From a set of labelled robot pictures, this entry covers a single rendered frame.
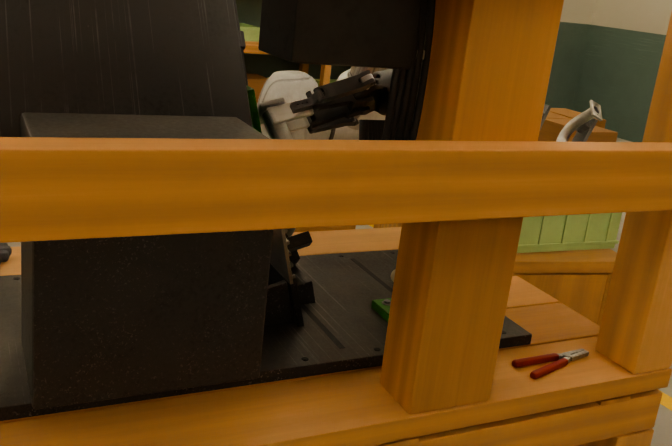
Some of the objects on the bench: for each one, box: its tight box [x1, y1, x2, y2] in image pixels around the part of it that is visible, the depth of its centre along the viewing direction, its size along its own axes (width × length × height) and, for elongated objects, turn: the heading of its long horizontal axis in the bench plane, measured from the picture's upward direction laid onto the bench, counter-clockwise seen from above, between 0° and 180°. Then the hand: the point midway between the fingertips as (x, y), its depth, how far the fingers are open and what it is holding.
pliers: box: [512, 349, 589, 379], centre depth 125 cm, size 16×5×1 cm, turn 103°
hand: (288, 117), depth 121 cm, fingers closed on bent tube, 3 cm apart
